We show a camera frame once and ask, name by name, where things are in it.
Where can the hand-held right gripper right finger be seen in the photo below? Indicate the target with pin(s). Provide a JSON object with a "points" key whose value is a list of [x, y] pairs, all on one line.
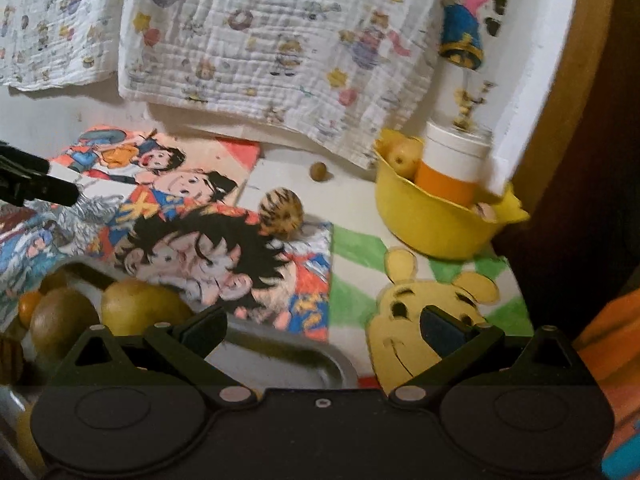
{"points": [[442, 330]]}

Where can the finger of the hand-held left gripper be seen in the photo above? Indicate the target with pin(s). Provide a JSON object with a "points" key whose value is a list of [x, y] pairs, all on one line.
{"points": [[45, 191], [22, 161]]}

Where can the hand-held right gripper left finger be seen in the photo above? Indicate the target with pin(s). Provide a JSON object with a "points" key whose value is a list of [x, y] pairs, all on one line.
{"points": [[202, 332]]}

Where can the yellow-green pear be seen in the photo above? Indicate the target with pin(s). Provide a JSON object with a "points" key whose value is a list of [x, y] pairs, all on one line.
{"points": [[140, 305]]}

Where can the metal tray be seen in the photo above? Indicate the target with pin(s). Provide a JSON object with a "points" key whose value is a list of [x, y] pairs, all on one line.
{"points": [[310, 365]]}

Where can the small orange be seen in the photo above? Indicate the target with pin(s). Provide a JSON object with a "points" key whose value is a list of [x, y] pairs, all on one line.
{"points": [[29, 306]]}

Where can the brown kiwi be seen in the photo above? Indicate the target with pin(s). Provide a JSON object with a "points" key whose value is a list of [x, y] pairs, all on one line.
{"points": [[62, 322]]}

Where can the green striped bear mat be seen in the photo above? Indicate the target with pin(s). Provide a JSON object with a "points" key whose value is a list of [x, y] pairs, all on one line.
{"points": [[400, 310]]}

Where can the yellow plastic bowl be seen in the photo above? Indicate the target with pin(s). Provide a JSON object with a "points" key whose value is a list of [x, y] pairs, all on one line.
{"points": [[435, 220]]}

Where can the cartoon poster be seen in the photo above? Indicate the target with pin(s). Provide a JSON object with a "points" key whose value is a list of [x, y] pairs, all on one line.
{"points": [[200, 210]]}

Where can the white printed cloth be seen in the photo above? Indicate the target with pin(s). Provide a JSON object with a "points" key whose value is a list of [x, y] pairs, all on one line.
{"points": [[275, 35], [50, 20]]}

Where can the orange white plastic cup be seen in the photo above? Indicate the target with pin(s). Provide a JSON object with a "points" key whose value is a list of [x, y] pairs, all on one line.
{"points": [[450, 170]]}

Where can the orange box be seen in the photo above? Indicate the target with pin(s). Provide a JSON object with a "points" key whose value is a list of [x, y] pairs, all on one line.
{"points": [[615, 340]]}

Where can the yellow fruit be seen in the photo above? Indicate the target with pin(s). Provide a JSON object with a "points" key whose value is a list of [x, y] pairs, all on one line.
{"points": [[400, 157]]}

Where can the small olive ball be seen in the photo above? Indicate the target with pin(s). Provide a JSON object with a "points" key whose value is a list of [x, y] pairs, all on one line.
{"points": [[319, 171]]}

